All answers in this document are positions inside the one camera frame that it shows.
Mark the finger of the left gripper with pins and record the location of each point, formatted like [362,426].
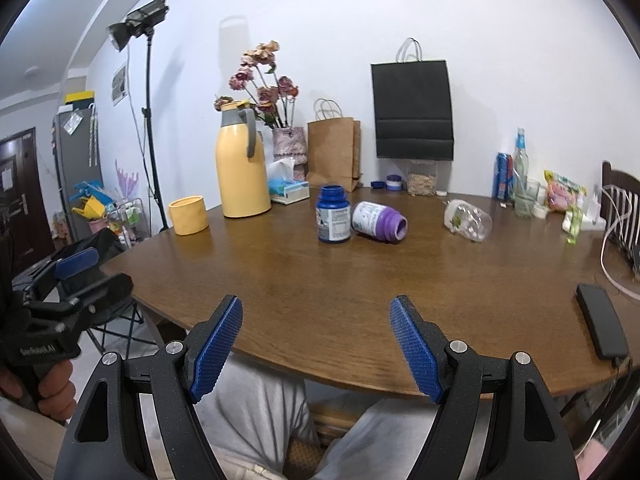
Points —
[105,299]
[76,263]

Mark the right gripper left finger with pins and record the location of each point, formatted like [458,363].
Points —
[106,437]

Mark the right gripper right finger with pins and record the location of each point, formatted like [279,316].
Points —
[526,437]

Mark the purple supplement bottle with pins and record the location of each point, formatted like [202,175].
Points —
[381,222]

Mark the yellow cup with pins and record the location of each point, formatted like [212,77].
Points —
[188,215]

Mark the person's left hand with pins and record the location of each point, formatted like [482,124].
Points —
[57,391]

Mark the dark wooden door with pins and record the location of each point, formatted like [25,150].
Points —
[21,202]

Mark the person's grey trousers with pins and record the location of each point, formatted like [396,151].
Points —
[254,412]

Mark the grey refrigerator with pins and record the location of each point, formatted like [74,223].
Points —
[76,155]

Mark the black phone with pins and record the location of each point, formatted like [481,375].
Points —
[606,332]

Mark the yellow thermos jug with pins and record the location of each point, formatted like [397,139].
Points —
[240,163]

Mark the tissue box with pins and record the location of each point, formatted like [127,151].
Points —
[287,192]

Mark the clear plastic bottle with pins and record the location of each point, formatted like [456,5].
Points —
[467,220]

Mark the blue supplement bottle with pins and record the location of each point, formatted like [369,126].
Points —
[333,214]

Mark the pink patterned vase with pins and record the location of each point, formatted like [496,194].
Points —
[290,143]

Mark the drinking glass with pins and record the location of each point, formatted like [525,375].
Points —
[525,197]

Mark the blue soda can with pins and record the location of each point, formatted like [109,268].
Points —
[503,177]

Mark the clear glass bottle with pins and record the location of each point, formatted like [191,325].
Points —
[520,165]

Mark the pink flower bouquet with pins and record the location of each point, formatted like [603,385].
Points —
[272,97]

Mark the studio light on stand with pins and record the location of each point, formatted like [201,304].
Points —
[141,22]

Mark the pink snack bag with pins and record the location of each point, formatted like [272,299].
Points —
[562,193]

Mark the clear jar with nuts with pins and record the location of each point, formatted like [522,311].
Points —
[422,178]

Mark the small purple white jar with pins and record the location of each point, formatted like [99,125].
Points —
[393,183]

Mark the brown paper bag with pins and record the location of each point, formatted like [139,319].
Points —
[334,146]

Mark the wooden chair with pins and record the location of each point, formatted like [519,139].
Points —
[620,208]

